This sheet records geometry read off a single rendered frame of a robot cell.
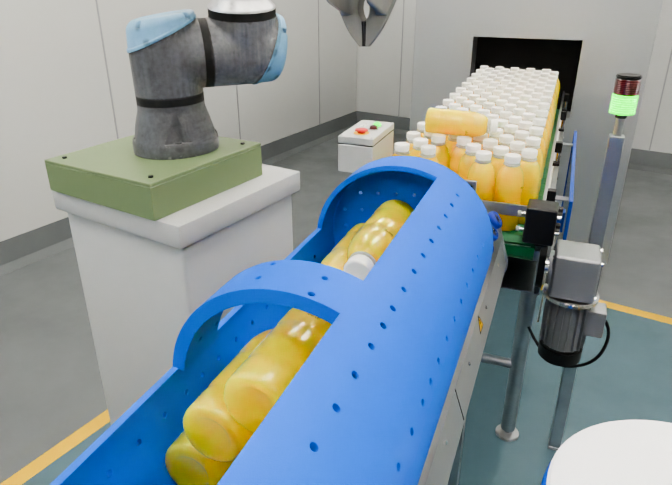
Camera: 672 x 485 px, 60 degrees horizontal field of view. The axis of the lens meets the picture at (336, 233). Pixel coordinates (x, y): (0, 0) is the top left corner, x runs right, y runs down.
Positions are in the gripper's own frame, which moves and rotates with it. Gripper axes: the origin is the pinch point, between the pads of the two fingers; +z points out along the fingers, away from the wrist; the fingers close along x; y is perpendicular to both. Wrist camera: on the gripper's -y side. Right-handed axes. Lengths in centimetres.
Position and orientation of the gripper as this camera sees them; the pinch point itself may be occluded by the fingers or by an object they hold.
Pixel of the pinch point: (367, 31)
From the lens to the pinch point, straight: 57.0
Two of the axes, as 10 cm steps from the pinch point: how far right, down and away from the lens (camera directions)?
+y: -3.8, 3.4, -8.6
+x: 9.2, 1.2, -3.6
